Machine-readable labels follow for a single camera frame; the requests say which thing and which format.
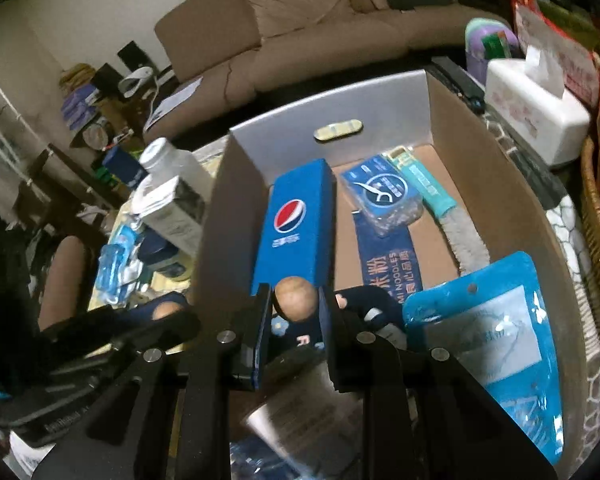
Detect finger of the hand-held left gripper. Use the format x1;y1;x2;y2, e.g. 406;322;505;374
41;304;202;362

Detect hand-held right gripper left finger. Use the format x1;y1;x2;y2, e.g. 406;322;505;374
32;284;274;480

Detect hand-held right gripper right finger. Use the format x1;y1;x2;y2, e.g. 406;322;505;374
319;286;558;480

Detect dark blue tan-spotted object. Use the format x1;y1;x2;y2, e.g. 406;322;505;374
147;291;190;322

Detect wooden head doll navy clothes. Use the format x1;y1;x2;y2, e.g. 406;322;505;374
270;276;411;366

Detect cyan blue pouch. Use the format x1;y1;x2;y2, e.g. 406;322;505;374
401;251;567;466

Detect large cardboard box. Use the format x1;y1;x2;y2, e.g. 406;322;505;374
192;69;600;480

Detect petroleum jelly jar navy lid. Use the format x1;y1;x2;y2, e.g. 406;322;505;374
141;235;193;283

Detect yellow checked tablecloth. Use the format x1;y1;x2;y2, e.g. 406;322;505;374
87;195;201;321

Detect clear plastic bag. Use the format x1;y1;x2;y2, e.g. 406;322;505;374
227;350;368;480

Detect clear blue blister pack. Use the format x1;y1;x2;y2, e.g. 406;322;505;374
94;222;148;306

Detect white milk carton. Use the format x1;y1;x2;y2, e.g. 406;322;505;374
130;137;216;261

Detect person's leg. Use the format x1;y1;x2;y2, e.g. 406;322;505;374
37;235;90;333

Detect blue cola logo box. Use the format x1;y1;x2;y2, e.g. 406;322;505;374
250;158;338;306

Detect clear floss pick box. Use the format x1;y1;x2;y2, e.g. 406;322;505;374
340;154;425;238

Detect pile of dark clothes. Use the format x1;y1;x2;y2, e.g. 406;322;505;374
0;210;46;321

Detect navy blue small box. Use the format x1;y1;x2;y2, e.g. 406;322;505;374
102;147;151;186

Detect dark wooden chair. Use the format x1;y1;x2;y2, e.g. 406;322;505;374
15;142;126;246

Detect round metal tin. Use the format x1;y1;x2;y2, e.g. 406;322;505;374
82;122;112;151

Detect white paper sheet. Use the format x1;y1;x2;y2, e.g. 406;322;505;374
144;76;204;133

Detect purple packets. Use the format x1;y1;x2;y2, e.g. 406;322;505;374
60;85;103;128

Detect white curved device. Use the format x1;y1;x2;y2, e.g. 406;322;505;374
117;66;156;98

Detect black box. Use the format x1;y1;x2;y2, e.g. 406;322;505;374
92;62;123;96
116;40;146;68

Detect yellow bag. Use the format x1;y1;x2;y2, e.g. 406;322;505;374
60;62;98;91

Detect wicker basket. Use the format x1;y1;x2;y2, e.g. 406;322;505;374
579;135;600;346

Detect black remote control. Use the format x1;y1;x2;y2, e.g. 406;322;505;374
430;56;487;112

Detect white tissue box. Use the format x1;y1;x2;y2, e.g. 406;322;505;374
484;46;592;167

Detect beige brown sofa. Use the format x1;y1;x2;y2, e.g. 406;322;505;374
142;0;513;146

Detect purple green container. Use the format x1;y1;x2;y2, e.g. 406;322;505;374
464;17;521;81

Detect red printed packet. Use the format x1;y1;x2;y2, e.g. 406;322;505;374
510;0;600;106

